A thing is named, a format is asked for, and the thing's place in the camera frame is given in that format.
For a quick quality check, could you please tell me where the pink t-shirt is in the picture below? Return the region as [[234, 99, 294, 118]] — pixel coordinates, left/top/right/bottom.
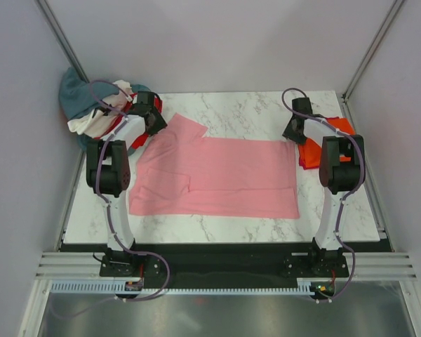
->
[[128, 114, 300, 219]]

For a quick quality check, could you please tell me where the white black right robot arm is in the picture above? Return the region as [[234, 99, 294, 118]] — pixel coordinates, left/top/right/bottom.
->
[[283, 96, 366, 277]]

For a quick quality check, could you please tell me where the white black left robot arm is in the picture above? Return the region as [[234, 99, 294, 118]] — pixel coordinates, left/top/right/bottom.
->
[[86, 91, 167, 278]]

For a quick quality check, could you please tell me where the red t-shirt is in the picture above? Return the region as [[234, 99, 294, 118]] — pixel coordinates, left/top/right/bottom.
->
[[127, 91, 163, 150]]

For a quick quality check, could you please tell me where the folded orange t-shirt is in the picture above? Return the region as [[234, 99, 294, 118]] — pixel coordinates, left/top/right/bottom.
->
[[297, 118, 357, 169]]

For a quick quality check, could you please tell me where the folded magenta t-shirt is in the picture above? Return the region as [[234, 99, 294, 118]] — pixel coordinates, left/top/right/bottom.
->
[[298, 119, 336, 170]]

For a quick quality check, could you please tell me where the white t-shirt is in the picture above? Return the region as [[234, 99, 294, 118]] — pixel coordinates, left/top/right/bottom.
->
[[67, 80, 133, 138]]

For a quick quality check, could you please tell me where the teal blue t-shirt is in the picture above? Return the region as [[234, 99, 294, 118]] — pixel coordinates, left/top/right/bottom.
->
[[58, 67, 150, 121]]

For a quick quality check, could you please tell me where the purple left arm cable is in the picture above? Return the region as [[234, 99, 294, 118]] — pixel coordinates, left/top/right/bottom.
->
[[89, 79, 173, 303]]

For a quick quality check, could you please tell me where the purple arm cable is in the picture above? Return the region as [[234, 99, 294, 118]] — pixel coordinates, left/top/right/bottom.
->
[[89, 79, 173, 303], [281, 87, 368, 305]]

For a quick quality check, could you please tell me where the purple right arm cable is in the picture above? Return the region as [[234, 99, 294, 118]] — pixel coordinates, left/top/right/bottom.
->
[[281, 87, 368, 305]]

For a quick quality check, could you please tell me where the left aluminium table rail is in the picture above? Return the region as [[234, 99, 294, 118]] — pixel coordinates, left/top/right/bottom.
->
[[53, 151, 84, 251]]

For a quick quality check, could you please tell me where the aluminium table rail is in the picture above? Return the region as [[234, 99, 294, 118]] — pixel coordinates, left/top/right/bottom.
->
[[338, 95, 389, 239], [53, 151, 84, 251]]

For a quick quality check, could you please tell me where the right aluminium table rail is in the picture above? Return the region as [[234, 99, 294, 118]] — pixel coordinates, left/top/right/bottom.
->
[[338, 95, 389, 239]]

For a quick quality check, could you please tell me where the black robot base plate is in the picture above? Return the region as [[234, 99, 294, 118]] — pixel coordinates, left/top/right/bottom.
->
[[60, 239, 392, 288]]

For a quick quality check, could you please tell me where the left aluminium frame post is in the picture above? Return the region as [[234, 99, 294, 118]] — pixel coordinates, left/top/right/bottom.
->
[[34, 0, 89, 82]]

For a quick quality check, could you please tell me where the aluminium frame post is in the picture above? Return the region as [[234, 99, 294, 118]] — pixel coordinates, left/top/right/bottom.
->
[[34, 0, 89, 82], [340, 0, 406, 104]]

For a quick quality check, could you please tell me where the right aluminium frame post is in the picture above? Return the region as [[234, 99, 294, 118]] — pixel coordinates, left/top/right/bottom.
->
[[340, 0, 406, 104]]

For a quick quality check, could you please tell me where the white slotted cable duct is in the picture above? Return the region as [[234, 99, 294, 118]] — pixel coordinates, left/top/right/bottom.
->
[[50, 280, 335, 296]]

